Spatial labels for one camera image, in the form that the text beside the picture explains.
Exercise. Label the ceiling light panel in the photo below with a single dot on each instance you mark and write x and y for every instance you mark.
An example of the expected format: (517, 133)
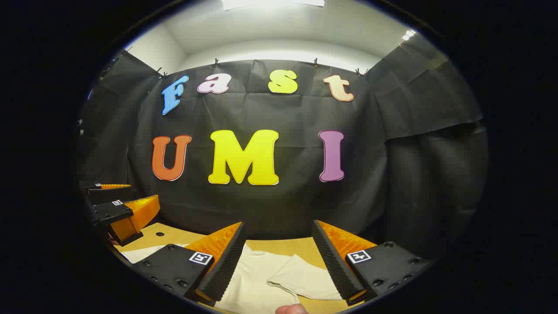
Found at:
(272, 3)

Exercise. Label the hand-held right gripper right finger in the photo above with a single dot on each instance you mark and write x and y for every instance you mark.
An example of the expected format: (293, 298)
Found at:
(333, 266)

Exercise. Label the black backdrop cloth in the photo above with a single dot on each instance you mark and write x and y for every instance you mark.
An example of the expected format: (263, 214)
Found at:
(283, 205)

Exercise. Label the cream sweatshirt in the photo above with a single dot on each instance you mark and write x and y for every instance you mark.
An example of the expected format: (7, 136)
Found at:
(257, 279)

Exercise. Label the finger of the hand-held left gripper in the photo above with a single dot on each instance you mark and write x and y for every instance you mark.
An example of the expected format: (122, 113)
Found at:
(109, 186)
(111, 212)

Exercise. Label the small ceiling light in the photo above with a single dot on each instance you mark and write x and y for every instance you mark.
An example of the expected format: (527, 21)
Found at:
(408, 35)

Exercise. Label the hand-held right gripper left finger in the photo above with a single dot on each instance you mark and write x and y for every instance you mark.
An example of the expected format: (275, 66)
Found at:
(226, 266)

